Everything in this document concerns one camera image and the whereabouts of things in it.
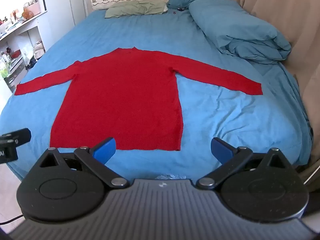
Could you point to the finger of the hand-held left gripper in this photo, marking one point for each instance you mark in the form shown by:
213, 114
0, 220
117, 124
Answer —
22, 133

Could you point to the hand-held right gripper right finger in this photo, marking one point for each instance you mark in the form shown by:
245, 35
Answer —
221, 150

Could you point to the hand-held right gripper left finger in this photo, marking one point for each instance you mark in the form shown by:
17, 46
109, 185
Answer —
105, 150

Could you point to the red long-sleeved sweater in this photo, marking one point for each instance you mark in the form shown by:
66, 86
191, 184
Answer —
120, 97

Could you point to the blue bed sheet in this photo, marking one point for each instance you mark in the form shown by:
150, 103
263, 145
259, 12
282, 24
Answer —
220, 120

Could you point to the red box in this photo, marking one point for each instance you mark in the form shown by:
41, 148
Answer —
16, 53

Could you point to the beige bag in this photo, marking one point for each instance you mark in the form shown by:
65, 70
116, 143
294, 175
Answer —
38, 49

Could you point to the white shelf unit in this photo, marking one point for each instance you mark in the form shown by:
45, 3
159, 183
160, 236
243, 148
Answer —
17, 40

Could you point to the blue duvet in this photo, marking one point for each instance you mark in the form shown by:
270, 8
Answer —
240, 32

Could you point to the orange item on shelf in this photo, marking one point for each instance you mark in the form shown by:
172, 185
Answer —
27, 13

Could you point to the white cabinet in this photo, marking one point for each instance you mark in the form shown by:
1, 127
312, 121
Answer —
62, 2

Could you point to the green pillow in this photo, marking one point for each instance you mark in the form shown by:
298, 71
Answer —
136, 8

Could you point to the small dark object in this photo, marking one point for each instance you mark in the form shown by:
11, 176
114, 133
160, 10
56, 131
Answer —
179, 9

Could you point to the beige curtain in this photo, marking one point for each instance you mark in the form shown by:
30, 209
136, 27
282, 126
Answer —
287, 12

